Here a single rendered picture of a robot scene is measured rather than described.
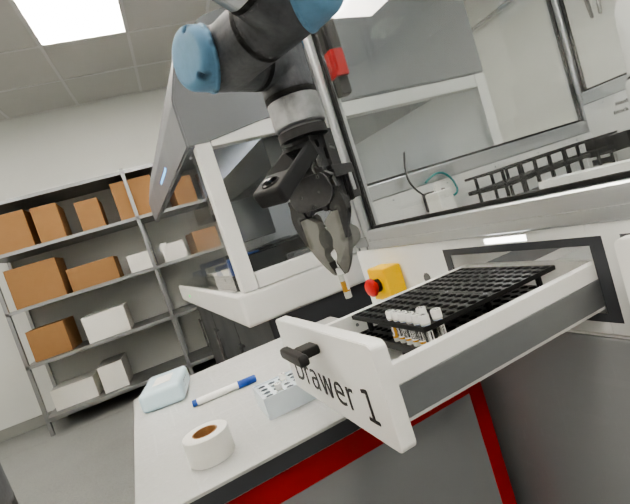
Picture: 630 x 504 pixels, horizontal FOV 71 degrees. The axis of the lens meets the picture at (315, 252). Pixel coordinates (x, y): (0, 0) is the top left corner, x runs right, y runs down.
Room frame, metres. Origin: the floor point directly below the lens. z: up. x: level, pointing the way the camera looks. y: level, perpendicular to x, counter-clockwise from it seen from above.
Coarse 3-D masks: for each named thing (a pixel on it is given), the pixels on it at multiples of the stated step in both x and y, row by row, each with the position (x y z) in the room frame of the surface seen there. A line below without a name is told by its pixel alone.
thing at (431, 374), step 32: (544, 288) 0.51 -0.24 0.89; (576, 288) 0.53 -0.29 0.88; (352, 320) 0.67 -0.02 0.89; (480, 320) 0.47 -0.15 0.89; (512, 320) 0.48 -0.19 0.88; (544, 320) 0.50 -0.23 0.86; (576, 320) 0.52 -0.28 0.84; (416, 352) 0.43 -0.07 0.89; (448, 352) 0.45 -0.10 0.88; (480, 352) 0.46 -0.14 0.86; (512, 352) 0.47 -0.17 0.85; (416, 384) 0.43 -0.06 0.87; (448, 384) 0.44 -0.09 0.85; (416, 416) 0.42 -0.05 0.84
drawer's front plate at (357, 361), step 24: (288, 336) 0.62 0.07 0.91; (312, 336) 0.53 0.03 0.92; (336, 336) 0.46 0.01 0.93; (360, 336) 0.43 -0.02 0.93; (312, 360) 0.55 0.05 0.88; (336, 360) 0.48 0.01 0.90; (360, 360) 0.42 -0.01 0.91; (384, 360) 0.40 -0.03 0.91; (312, 384) 0.59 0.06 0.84; (360, 384) 0.44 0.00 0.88; (384, 384) 0.39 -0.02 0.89; (336, 408) 0.52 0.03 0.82; (360, 408) 0.46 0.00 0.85; (384, 408) 0.40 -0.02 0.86; (384, 432) 0.42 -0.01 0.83; (408, 432) 0.40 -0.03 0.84
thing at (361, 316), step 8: (360, 312) 0.65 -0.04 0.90; (368, 312) 0.63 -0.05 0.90; (360, 320) 0.62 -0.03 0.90; (368, 320) 0.60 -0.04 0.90; (376, 320) 0.58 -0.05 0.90; (384, 320) 0.56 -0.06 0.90; (392, 320) 0.55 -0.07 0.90; (400, 328) 0.53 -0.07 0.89; (408, 328) 0.51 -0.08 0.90; (416, 328) 0.50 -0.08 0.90; (424, 328) 0.48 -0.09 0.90; (432, 328) 0.49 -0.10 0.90
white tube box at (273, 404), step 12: (288, 372) 0.81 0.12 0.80; (264, 384) 0.78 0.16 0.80; (288, 384) 0.74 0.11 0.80; (264, 396) 0.72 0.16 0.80; (276, 396) 0.71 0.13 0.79; (288, 396) 0.72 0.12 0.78; (300, 396) 0.73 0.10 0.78; (312, 396) 0.73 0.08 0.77; (264, 408) 0.72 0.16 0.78; (276, 408) 0.71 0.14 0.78; (288, 408) 0.72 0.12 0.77
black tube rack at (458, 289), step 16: (464, 272) 0.69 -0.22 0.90; (480, 272) 0.66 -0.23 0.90; (496, 272) 0.63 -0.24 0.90; (512, 272) 0.61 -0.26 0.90; (528, 272) 0.58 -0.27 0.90; (544, 272) 0.56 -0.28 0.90; (416, 288) 0.69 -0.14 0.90; (432, 288) 0.65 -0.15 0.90; (448, 288) 0.63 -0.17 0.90; (464, 288) 0.60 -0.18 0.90; (480, 288) 0.57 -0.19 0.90; (496, 288) 0.55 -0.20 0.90; (512, 288) 0.54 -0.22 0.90; (528, 288) 0.60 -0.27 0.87; (384, 304) 0.65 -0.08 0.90; (400, 304) 0.62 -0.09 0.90; (416, 304) 0.60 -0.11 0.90; (432, 304) 0.57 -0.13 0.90; (448, 304) 0.54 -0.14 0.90; (464, 304) 0.52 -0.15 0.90; (480, 304) 0.52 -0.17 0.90; (496, 304) 0.57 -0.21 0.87; (432, 320) 0.50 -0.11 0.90; (448, 320) 0.50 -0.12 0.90; (464, 320) 0.55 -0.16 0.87; (384, 336) 0.60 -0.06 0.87
